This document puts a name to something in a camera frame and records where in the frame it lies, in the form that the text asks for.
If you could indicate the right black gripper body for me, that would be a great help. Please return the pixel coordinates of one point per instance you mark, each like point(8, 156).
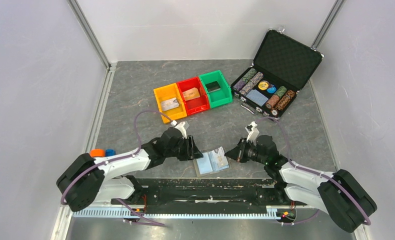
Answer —
point(249, 152)

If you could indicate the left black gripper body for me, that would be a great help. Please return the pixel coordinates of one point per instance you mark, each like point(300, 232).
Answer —
point(181, 151)

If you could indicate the white patterned credit card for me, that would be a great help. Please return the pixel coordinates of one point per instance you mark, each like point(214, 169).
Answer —
point(218, 160)

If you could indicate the grey card holder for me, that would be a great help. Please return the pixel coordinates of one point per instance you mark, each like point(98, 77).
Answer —
point(203, 165)

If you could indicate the tan card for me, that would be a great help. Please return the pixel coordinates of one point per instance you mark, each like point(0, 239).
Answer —
point(191, 94)

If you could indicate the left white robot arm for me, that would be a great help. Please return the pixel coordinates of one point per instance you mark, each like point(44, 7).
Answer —
point(98, 179)

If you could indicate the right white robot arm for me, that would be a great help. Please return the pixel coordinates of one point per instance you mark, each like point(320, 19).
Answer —
point(338, 194)

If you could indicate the silver card in yellow bin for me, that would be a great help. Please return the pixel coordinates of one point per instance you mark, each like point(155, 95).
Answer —
point(172, 102)

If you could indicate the blue playing card deck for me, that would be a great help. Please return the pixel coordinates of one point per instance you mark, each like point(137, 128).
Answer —
point(257, 97)

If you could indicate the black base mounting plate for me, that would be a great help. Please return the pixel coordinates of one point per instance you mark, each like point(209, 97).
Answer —
point(206, 195)

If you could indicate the yellow plastic bin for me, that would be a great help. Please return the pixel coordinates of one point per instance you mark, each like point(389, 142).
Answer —
point(167, 92)

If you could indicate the red plastic bin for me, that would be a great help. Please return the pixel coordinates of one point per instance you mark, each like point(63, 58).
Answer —
point(197, 105)

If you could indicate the brown poker chip row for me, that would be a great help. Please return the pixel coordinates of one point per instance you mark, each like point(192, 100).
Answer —
point(280, 98)

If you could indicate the green plastic bin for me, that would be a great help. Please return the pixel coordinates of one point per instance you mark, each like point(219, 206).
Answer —
point(220, 97)

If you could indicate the purple poker chip row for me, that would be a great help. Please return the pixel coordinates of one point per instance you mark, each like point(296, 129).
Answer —
point(244, 89)

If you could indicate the blue dealer button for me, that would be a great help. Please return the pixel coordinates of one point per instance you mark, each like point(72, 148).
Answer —
point(272, 89)

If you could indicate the yellow dealer button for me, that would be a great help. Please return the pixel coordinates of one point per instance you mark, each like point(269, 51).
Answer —
point(263, 85)

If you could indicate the orange blue toy car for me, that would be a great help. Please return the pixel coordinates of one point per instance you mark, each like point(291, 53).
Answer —
point(97, 153)

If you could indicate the green poker chip row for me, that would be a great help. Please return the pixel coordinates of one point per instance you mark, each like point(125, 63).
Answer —
point(249, 75)

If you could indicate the black poker chip case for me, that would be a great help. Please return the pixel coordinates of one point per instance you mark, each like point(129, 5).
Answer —
point(283, 61)

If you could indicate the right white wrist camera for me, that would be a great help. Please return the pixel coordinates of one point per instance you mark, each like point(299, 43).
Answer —
point(252, 132)

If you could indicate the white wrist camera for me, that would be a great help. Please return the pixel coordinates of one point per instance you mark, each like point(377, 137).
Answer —
point(181, 126)
point(252, 132)

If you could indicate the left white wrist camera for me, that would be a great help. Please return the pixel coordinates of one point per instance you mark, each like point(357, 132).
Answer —
point(181, 126)

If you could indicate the right aluminium frame post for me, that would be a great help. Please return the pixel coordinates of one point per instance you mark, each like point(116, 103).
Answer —
point(328, 22)

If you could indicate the aluminium frame post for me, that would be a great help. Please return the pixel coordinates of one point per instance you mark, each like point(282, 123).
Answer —
point(328, 22)
point(82, 19)

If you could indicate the left aluminium frame post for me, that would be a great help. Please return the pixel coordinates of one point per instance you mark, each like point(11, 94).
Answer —
point(82, 19)

